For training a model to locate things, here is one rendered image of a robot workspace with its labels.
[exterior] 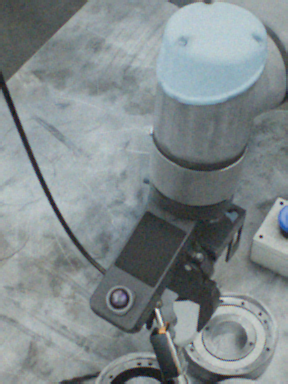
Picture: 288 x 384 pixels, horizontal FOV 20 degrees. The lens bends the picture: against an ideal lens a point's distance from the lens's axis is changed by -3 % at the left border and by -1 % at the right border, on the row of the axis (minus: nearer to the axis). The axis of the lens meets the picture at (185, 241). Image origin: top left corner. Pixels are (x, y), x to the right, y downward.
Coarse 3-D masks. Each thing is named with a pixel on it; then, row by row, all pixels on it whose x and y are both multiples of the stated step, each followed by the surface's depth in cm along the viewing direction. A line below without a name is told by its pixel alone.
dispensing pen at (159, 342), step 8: (160, 304) 81; (160, 312) 81; (160, 320) 81; (160, 328) 81; (152, 336) 80; (160, 336) 80; (152, 344) 80; (160, 344) 80; (168, 344) 80; (160, 352) 80; (168, 352) 80; (160, 360) 80; (168, 360) 80; (160, 368) 80; (168, 368) 80; (176, 368) 80; (168, 376) 80; (176, 376) 80; (184, 376) 82
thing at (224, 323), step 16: (224, 304) 92; (240, 304) 92; (256, 304) 91; (224, 320) 90; (240, 320) 90; (272, 320) 89; (208, 336) 89; (240, 336) 92; (272, 336) 89; (192, 352) 88; (224, 352) 88; (240, 352) 88; (272, 352) 87; (192, 368) 88; (208, 368) 86; (240, 368) 87; (256, 368) 86
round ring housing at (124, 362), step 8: (136, 352) 87; (144, 352) 87; (120, 360) 86; (128, 360) 87; (136, 360) 87; (144, 360) 87; (152, 360) 87; (104, 368) 85; (112, 368) 86; (120, 368) 87; (128, 368) 87; (104, 376) 86; (112, 376) 86
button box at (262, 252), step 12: (276, 204) 98; (276, 216) 97; (264, 228) 96; (276, 228) 96; (252, 240) 95; (264, 240) 95; (276, 240) 95; (252, 252) 97; (264, 252) 96; (276, 252) 94; (264, 264) 97; (276, 264) 96
